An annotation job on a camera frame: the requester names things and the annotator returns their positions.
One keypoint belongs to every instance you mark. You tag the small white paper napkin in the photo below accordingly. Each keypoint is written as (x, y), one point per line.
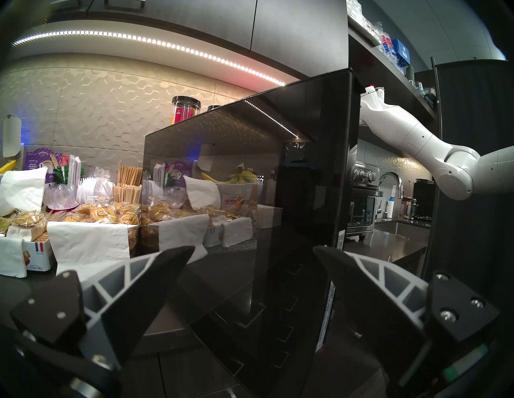
(12, 256)

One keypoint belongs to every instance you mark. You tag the white plug-in wall device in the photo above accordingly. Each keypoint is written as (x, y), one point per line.
(12, 136)

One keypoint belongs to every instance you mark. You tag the white plastic forks bundle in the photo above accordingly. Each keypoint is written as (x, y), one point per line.
(94, 190)

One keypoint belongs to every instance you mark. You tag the blue box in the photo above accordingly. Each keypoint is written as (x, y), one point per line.
(400, 50)

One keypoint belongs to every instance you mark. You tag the snack jar red label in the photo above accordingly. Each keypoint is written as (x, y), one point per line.
(184, 112)

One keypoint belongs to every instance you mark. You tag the yellow wrapped cake packs pile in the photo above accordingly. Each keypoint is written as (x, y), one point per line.
(100, 214)

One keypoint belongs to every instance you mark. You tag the white soap dispenser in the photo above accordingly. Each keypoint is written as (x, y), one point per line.
(390, 206)

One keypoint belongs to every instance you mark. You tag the chrome kitchen faucet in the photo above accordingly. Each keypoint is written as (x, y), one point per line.
(391, 176)

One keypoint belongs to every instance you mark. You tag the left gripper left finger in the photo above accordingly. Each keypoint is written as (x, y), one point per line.
(132, 297)

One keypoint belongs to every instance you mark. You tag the white box French flag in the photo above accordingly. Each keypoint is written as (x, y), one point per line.
(40, 256)

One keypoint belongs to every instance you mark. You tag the clear cup of plastic spoons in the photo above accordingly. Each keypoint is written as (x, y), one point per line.
(60, 198)

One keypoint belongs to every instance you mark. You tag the dark open wall shelf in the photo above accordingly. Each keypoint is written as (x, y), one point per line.
(385, 76)

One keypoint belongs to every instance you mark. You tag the green red tea packets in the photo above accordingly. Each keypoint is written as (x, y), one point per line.
(74, 172)

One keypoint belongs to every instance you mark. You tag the dark lower cabinet run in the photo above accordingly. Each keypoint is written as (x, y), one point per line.
(180, 375)

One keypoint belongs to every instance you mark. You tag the brown container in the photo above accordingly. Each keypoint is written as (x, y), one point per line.
(410, 208)

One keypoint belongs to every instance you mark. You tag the draped white paper napkin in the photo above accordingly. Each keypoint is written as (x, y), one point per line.
(22, 190)

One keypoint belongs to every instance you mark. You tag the black countertop appliance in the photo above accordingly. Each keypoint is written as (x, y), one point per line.
(423, 196)

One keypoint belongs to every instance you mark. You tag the LED light strip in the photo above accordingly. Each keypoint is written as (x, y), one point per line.
(160, 41)

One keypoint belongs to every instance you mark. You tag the wooden stirrer sticks bundle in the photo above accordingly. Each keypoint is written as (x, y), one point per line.
(128, 184)

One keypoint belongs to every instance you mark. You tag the stainless steel toaster oven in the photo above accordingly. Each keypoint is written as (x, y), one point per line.
(363, 200)

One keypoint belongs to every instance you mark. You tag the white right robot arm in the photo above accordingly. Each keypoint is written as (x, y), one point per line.
(421, 140)

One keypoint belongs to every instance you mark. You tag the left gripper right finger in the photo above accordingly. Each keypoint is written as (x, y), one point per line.
(373, 305)

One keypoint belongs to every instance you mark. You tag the dark upper cabinet door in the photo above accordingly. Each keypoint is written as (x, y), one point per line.
(297, 40)
(200, 16)

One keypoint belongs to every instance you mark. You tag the large white paper napkin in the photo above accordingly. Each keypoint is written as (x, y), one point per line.
(88, 244)

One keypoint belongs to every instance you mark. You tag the purple biscotti bag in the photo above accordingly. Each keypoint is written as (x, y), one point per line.
(40, 158)

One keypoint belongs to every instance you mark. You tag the red white blue pack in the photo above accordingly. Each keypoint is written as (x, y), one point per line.
(387, 42)

